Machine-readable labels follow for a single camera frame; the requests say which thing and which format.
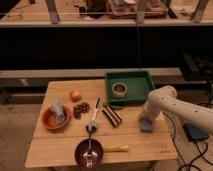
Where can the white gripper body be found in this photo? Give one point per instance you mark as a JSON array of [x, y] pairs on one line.
[[150, 115]]

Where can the blue grey sponge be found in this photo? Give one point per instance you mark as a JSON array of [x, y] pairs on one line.
[[146, 124]]

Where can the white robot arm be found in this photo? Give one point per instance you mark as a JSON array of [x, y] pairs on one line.
[[164, 99]]

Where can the green plastic tray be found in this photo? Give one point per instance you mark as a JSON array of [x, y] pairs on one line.
[[139, 84]]

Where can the small white cup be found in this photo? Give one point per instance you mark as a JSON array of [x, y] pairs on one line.
[[119, 89]]

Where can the dark red chocolate bar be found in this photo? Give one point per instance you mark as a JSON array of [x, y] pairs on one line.
[[112, 116]]

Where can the small green lime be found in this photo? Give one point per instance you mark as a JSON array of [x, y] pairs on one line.
[[105, 104]]

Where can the black power adapter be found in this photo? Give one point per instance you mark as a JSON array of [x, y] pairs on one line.
[[194, 134]]

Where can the yellow corn cob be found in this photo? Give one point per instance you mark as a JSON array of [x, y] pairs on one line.
[[117, 148]]

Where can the bunch of brown grapes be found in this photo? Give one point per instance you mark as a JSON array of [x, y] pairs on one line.
[[83, 107]]

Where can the dark maroon bowl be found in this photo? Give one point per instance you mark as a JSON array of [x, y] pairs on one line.
[[82, 147]]

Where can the orange fruit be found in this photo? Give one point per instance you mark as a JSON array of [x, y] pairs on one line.
[[75, 96]]

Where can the crumpled clear plastic cup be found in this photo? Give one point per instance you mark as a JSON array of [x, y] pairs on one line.
[[58, 112]]

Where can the orange clay bowl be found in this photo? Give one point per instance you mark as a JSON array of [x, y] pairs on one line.
[[49, 121]]

